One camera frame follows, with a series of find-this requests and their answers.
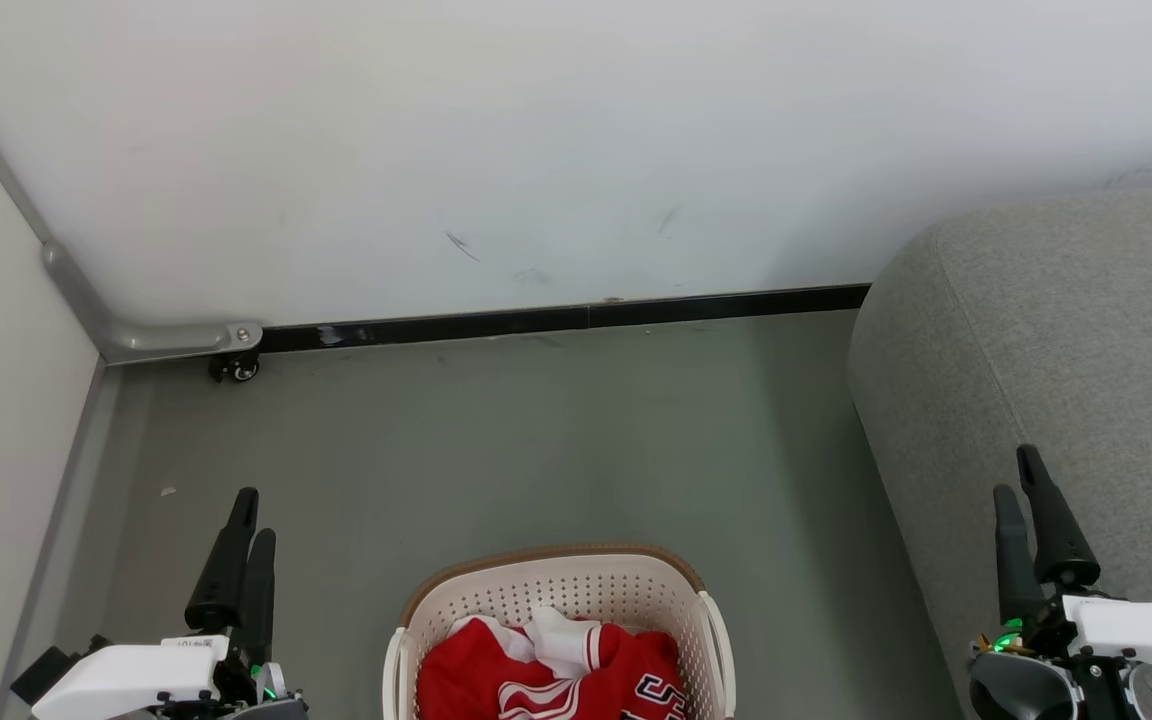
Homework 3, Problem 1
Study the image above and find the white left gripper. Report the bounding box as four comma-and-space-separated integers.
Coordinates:
31, 488, 309, 720

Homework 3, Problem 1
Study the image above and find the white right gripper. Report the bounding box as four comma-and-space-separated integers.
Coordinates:
969, 445, 1152, 720

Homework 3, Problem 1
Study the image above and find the red jersey with white sleeve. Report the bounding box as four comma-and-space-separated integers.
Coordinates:
418, 607, 609, 720

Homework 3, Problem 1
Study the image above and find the red garment with white band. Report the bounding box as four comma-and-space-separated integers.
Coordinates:
586, 626, 689, 720

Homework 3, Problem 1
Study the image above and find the grey fabric sofa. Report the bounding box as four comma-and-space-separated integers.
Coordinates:
848, 185, 1152, 720

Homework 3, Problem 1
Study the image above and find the small black caster wheel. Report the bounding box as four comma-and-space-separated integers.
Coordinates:
209, 352, 261, 384

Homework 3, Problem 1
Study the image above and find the cream perforated laundry basket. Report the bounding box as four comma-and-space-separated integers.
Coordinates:
383, 543, 737, 720

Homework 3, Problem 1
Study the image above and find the black baseboard strip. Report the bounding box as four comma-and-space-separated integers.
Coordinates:
261, 284, 872, 353

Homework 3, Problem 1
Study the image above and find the grey metal partition frame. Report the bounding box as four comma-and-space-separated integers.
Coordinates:
0, 55, 264, 365

